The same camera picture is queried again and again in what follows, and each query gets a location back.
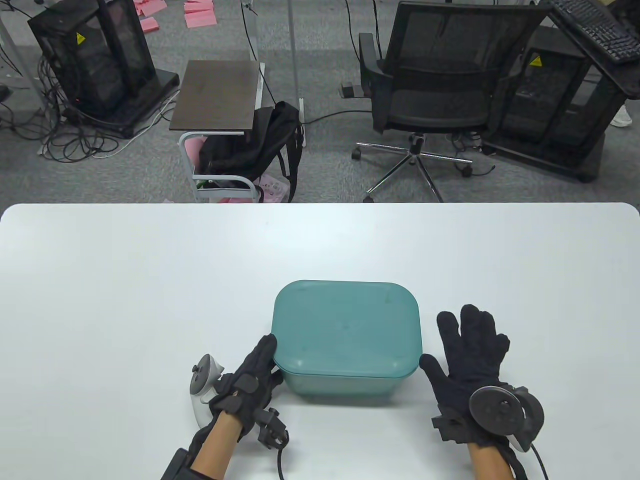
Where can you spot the scattered pink paper sheets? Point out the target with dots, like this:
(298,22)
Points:
(200,17)

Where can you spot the person's right forearm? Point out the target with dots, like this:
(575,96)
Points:
(490,462)

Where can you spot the person's right hand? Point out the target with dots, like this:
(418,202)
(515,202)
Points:
(470,355)

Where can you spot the teal plastic box lid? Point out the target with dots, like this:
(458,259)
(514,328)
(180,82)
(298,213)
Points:
(345,325)

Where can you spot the black wrist camera block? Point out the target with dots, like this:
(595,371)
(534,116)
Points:
(450,427)

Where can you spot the person's left forearm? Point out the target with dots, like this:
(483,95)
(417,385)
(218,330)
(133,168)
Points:
(215,450)

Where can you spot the white tracking controller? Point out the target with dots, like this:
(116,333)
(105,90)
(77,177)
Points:
(202,380)

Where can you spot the person's left hand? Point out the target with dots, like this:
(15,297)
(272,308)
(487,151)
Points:
(245,385)

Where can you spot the black caged computer tower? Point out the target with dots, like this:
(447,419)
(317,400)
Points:
(550,100)
(90,65)

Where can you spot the black mesh office chair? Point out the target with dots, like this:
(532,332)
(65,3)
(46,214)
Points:
(435,105)

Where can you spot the pink patterned bag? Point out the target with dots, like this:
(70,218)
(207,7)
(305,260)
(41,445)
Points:
(274,190)

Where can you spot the black backpack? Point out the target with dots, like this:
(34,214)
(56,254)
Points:
(245,150)

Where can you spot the black keyboard tray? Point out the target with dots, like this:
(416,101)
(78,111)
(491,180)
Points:
(617,75)

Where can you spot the teal plastic storage box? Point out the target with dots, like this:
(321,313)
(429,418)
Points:
(345,387)

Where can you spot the small cart with brown top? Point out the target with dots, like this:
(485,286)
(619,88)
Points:
(217,95)

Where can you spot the black keyboard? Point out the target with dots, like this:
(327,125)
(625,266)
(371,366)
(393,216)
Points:
(595,25)

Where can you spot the silver metal pole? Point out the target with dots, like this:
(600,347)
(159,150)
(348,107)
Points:
(296,50)

